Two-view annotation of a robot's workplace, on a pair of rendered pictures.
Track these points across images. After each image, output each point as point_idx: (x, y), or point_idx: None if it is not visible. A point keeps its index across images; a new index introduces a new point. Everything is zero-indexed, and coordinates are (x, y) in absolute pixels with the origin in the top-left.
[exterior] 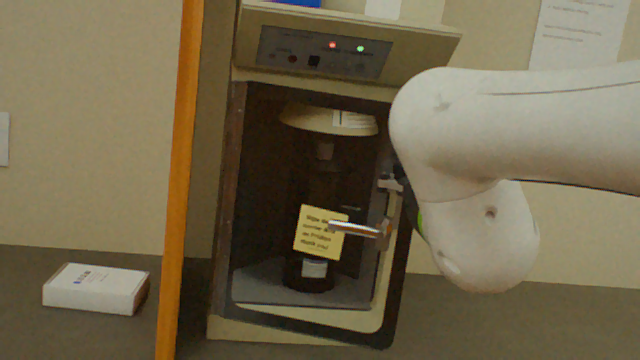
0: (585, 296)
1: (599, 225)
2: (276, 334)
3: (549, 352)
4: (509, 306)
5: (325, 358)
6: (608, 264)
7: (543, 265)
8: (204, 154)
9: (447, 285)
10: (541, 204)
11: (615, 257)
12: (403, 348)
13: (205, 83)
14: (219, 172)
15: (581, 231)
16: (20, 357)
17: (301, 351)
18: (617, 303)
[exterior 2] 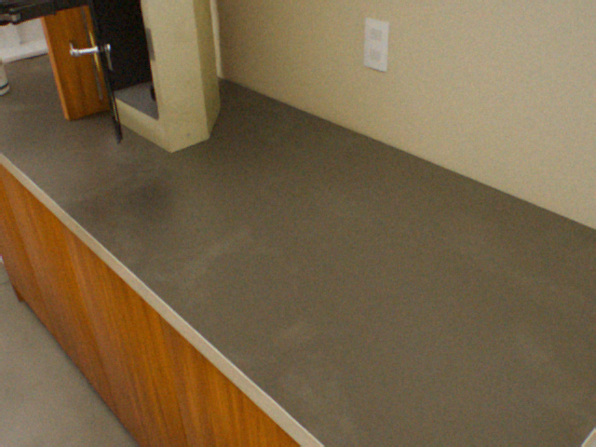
0: (448, 190)
1: (513, 118)
2: (128, 123)
3: (264, 201)
4: (339, 168)
5: (128, 144)
6: (527, 170)
7: (454, 150)
8: (222, 0)
9: (335, 139)
10: (448, 79)
11: (535, 164)
12: (180, 157)
13: None
14: (230, 15)
15: (493, 121)
16: (37, 99)
17: (128, 137)
18: (466, 208)
